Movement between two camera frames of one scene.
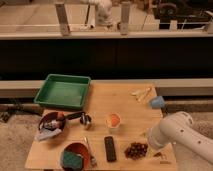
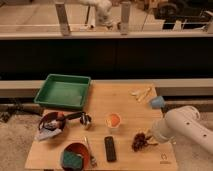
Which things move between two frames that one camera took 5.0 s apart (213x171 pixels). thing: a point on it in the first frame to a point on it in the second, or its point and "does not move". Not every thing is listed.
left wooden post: x=63 y=20 does not move
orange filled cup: x=113 y=120 does not move
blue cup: x=157 y=103 does not move
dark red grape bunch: x=136 y=150 to x=139 y=142
